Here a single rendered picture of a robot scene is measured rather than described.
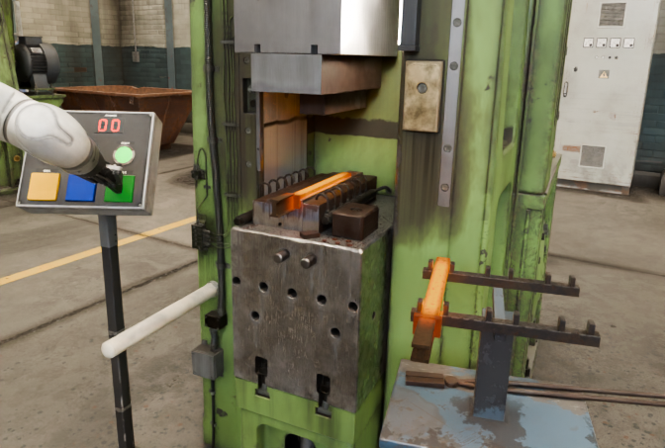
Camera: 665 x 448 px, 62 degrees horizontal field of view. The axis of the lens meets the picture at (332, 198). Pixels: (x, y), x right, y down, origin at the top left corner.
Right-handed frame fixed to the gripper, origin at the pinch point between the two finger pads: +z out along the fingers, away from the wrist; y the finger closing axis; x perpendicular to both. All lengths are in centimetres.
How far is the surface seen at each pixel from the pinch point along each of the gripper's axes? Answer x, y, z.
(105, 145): 12.0, -5.4, 3.8
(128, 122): 19.2, -0.1, 3.8
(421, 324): -36, 71, -47
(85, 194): -2.0, -8.5, 3.0
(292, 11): 37, 46, -23
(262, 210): -4.5, 38.1, 5.8
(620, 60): 253, 351, 363
